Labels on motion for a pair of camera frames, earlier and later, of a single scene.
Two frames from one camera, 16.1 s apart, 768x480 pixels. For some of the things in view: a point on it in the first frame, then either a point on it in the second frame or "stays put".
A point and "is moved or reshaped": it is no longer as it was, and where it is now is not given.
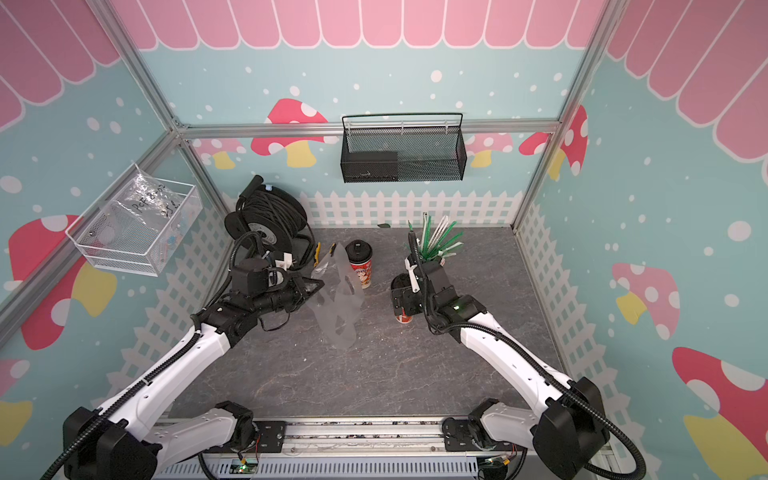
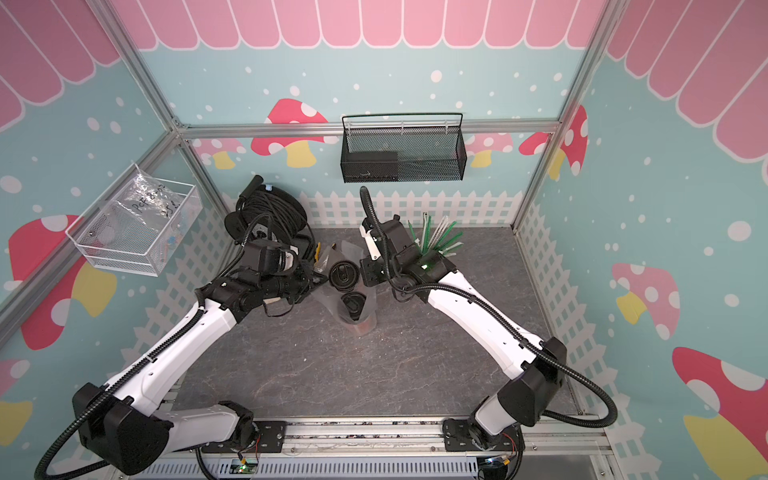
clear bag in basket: [148, 200] stays put
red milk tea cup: [402, 280] -> [358, 309]
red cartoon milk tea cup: [360, 254] is moved or reshaped
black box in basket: [371, 166] stays put
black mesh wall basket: [403, 147] stays put
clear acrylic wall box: [141, 232] stays put
